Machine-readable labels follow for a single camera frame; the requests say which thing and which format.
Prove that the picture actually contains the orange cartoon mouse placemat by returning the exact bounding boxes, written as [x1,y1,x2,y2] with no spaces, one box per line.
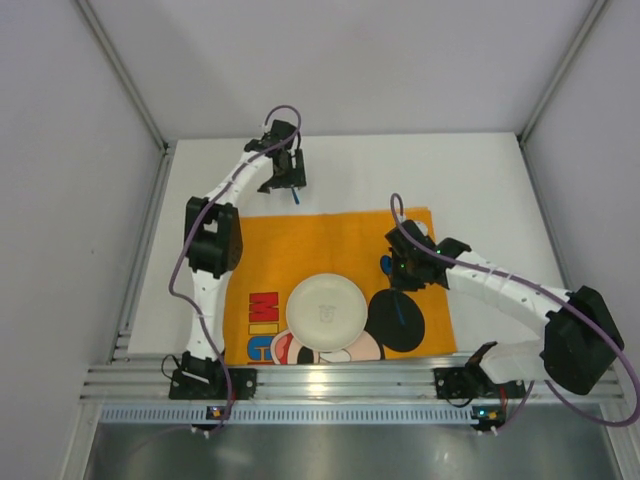
[224,211,457,366]

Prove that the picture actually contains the cream round plate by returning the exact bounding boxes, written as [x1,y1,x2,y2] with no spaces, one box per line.
[286,273,367,352]

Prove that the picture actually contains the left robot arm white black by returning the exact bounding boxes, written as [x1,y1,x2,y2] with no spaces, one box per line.
[179,120,306,394]

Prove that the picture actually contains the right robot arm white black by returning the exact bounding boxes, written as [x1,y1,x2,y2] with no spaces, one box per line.
[385,220,624,396]

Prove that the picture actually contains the left aluminium frame post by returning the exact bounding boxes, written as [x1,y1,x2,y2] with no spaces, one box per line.
[71,0,168,152]

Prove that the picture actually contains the aluminium frame post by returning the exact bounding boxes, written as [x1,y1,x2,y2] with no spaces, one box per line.
[517,0,612,146]
[71,0,168,152]

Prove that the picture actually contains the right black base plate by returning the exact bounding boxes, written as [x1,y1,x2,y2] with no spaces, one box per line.
[433,367,526,402]

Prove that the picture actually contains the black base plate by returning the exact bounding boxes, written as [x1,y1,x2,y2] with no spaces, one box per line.
[168,368,257,401]
[433,367,526,402]

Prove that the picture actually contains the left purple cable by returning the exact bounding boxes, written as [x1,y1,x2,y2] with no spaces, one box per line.
[167,104,304,434]

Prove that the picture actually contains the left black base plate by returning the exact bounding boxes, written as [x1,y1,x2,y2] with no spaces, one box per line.
[168,368,257,401]

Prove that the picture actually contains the aluminium mounting rail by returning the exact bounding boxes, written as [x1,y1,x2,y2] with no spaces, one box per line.
[79,351,626,402]

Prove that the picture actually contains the perforated grey cable duct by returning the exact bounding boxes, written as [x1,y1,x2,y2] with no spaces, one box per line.
[100,403,505,428]

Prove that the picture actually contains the right aluminium frame post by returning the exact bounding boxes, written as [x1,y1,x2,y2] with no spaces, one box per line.
[517,0,612,146]

